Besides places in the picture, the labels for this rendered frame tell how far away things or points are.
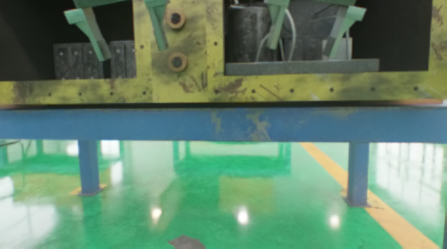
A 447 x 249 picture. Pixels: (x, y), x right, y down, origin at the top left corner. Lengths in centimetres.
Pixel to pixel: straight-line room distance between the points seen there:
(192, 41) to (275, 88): 26
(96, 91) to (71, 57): 36
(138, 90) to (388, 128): 70
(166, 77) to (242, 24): 28
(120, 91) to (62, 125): 25
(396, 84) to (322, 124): 20
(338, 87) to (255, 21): 30
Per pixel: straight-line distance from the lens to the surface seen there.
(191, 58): 64
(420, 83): 75
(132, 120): 74
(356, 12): 55
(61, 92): 83
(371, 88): 69
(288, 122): 66
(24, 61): 119
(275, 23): 48
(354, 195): 158
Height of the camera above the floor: 69
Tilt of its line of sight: 5 degrees down
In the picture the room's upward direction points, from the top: 1 degrees counter-clockwise
